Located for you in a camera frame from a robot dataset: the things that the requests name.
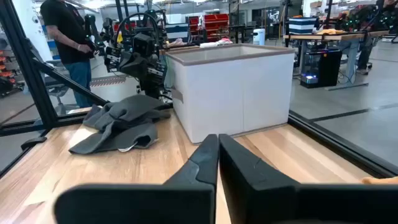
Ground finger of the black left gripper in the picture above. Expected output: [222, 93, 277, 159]
[119, 51, 135, 78]
[134, 51, 149, 79]

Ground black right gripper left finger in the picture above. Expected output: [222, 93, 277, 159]
[53, 134, 220, 224]

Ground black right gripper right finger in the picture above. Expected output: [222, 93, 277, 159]
[219, 133, 398, 224]

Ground dark grey towel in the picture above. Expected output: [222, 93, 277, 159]
[68, 94, 172, 156]

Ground mustard yellow towel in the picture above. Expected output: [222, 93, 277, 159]
[360, 175, 398, 185]

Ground blue white striped bin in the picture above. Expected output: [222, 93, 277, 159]
[165, 23, 190, 44]
[288, 16, 318, 35]

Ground person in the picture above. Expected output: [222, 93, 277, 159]
[40, 0, 101, 109]
[338, 0, 398, 75]

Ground grey office chair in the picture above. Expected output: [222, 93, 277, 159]
[42, 58, 79, 116]

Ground red storage bin shelf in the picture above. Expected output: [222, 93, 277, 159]
[187, 13, 230, 43]

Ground white fabric storage box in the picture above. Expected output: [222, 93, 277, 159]
[164, 43, 295, 144]

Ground white cylindrical container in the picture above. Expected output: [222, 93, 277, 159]
[252, 28, 266, 46]

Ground shelf with orange items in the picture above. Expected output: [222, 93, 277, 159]
[0, 37, 25, 99]

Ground black computer with blue light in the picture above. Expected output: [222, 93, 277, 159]
[300, 49, 343, 89]

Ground wooden top work table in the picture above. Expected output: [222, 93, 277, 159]
[282, 30, 390, 91]

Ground robot arms with green lights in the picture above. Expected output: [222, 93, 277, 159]
[335, 2, 398, 32]

